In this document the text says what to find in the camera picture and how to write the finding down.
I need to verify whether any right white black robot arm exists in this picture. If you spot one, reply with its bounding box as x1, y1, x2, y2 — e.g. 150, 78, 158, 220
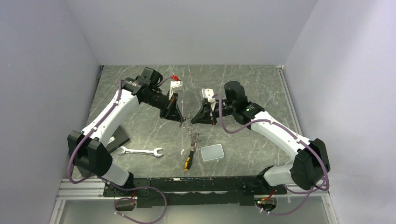
191, 81, 331, 194

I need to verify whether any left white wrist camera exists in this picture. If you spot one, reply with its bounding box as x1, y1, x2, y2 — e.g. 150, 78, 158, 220
169, 74, 184, 99

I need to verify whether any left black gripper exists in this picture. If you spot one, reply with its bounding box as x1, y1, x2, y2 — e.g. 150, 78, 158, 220
142, 90, 183, 123

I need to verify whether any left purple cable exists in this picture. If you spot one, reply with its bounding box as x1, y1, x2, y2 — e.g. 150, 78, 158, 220
67, 76, 168, 224

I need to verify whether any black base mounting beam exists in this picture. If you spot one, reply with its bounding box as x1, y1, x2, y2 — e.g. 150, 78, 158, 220
103, 175, 286, 208

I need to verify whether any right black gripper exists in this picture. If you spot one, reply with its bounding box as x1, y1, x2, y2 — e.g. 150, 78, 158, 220
191, 101, 236, 126

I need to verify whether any yellow black screwdriver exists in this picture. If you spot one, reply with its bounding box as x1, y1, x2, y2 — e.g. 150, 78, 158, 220
184, 133, 199, 171

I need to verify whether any grey rectangular tin box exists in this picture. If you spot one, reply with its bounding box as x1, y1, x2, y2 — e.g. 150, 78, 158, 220
200, 144, 225, 161

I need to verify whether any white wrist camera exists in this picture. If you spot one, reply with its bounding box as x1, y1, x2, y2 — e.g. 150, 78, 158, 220
201, 88, 215, 104
169, 74, 184, 99

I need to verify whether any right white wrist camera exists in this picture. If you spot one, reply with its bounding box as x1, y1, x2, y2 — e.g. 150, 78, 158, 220
201, 88, 215, 104

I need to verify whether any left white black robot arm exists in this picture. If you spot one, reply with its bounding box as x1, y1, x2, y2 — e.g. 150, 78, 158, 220
67, 67, 185, 196

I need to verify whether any aluminium extrusion rail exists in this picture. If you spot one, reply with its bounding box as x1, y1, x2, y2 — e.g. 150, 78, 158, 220
56, 179, 105, 200

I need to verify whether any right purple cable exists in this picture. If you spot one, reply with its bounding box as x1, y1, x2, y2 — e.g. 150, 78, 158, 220
213, 93, 330, 217

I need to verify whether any black square plate rear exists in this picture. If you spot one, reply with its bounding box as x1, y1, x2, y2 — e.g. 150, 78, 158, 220
106, 126, 130, 154

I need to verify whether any purple cable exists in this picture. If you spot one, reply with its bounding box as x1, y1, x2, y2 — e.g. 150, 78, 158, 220
213, 93, 330, 217
67, 76, 168, 224

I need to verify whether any silver open-end wrench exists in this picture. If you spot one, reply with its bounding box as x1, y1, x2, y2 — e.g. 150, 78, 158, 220
117, 146, 163, 158

